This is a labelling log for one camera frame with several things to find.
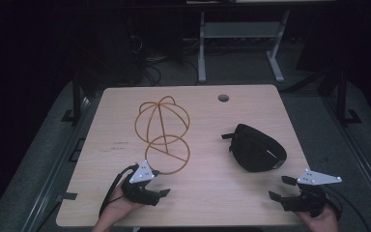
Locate black tape strip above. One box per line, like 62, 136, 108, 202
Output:
55, 191, 78, 203

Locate gold wire hat stand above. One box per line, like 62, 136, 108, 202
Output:
133, 95, 191, 176

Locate black pouch bag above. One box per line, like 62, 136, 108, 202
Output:
220, 123, 288, 173

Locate person's right hand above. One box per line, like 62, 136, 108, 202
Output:
294, 203, 340, 232

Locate tangle of floor cables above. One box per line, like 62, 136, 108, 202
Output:
127, 33, 201, 88

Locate person's left hand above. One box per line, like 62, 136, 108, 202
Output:
91, 183, 144, 232

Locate aluminium frame rail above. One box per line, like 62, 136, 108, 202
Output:
322, 95, 371, 216
20, 95, 93, 232

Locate grey metal stand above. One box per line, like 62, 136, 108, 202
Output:
197, 9, 291, 85

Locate black stand post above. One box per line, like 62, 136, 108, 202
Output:
318, 69, 362, 128
61, 69, 93, 128

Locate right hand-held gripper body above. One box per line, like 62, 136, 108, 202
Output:
280, 167, 343, 218

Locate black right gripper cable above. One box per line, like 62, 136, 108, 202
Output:
323, 185, 371, 232

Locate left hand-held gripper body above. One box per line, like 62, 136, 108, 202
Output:
120, 159, 162, 207

